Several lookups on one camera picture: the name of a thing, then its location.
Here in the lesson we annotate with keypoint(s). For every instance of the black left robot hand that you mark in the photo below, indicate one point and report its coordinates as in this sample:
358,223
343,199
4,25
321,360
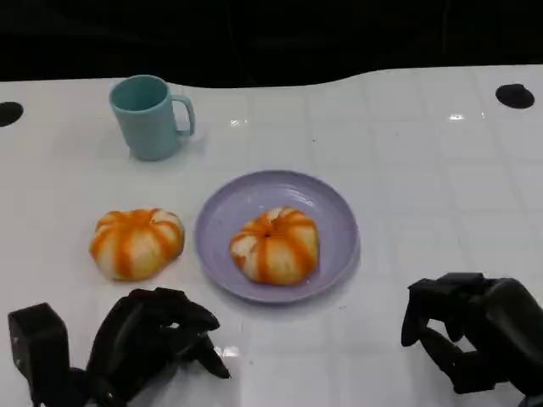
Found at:
144,339

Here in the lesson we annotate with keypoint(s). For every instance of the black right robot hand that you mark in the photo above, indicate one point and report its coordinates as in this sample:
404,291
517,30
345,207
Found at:
500,322

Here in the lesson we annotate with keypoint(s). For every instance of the orange and white bread roll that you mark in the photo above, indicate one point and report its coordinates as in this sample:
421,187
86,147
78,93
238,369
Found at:
136,243
275,246

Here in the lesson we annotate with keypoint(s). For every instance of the lilac plate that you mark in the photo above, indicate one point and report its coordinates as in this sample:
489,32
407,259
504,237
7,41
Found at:
335,229

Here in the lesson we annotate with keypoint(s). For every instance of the pale green mug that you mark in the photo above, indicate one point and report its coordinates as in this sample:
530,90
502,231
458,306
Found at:
146,123

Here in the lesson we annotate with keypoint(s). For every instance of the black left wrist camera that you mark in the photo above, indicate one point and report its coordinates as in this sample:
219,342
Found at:
38,343

